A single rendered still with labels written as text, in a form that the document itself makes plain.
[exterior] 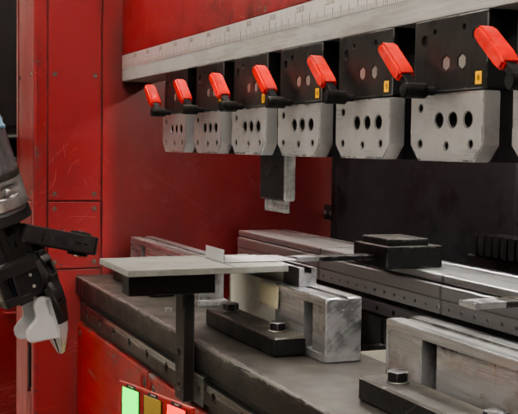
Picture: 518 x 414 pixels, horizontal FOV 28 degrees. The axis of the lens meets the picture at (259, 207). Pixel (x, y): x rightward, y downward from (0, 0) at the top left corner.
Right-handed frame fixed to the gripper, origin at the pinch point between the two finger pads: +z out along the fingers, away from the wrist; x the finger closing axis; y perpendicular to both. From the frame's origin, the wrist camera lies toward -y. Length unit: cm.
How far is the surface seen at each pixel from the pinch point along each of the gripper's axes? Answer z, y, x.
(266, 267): 4.4, -36.2, 0.0
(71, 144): -9, -57, -93
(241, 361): 12.3, -21.6, 8.2
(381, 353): 205, -304, -296
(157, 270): -1.6, -19.9, -4.7
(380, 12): -32, -42, 32
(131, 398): 12.9, -7.5, -0.7
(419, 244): 12, -65, 5
